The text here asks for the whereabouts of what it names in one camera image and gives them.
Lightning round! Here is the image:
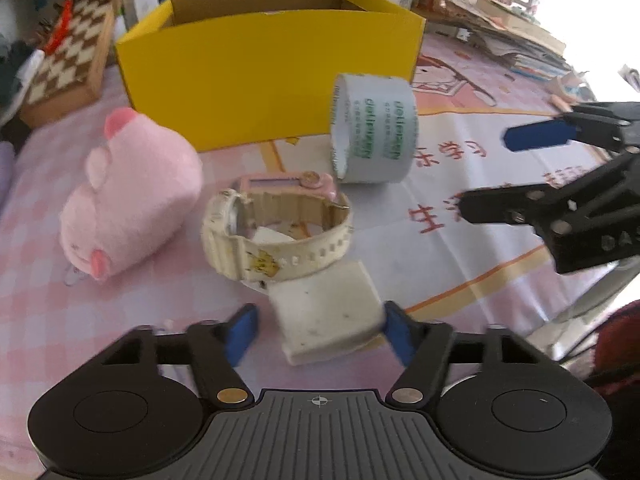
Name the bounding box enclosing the cream wristwatch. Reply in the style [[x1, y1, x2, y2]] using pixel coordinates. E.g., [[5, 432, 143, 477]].
[[200, 188, 355, 282]]

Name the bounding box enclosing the yellow cardboard box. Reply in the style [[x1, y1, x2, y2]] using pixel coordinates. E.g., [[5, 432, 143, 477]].
[[115, 0, 427, 154]]

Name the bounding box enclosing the red and white figurine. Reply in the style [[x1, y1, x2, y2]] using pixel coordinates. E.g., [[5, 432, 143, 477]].
[[42, 0, 76, 56]]

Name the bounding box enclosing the grey metal frame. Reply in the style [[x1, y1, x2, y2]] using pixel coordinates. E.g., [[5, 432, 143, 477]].
[[527, 259, 640, 361]]

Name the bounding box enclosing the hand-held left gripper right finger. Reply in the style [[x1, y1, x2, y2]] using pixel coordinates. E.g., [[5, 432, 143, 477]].
[[383, 301, 554, 409]]

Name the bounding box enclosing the stack of books and papers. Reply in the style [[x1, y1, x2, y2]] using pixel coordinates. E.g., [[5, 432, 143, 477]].
[[414, 0, 572, 82]]

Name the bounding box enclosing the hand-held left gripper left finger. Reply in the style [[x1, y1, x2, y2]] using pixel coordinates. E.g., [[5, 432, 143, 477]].
[[100, 303, 260, 409]]

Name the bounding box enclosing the wooden chessboard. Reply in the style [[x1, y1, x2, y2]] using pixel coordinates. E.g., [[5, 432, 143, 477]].
[[19, 0, 124, 129]]

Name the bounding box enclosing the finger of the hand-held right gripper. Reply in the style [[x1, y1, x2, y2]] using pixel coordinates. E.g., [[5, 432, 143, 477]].
[[502, 101, 640, 155], [458, 152, 640, 233]]

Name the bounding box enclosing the pink plush pig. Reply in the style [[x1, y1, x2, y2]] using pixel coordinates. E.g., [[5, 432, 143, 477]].
[[59, 107, 204, 281]]

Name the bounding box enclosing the white eraser block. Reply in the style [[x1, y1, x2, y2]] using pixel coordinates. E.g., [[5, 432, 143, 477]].
[[241, 226, 387, 367]]

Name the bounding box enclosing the white tape roll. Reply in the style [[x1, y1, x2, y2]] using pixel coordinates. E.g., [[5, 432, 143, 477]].
[[328, 73, 419, 185]]

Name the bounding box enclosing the dark cloth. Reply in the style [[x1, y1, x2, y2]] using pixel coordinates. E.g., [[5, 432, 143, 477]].
[[0, 37, 34, 128]]

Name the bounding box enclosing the small pink case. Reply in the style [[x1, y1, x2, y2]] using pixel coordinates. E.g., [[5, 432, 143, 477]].
[[238, 170, 341, 212]]

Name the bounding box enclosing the dark red clothing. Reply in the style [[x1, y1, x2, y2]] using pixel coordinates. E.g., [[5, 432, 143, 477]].
[[585, 299, 640, 480]]

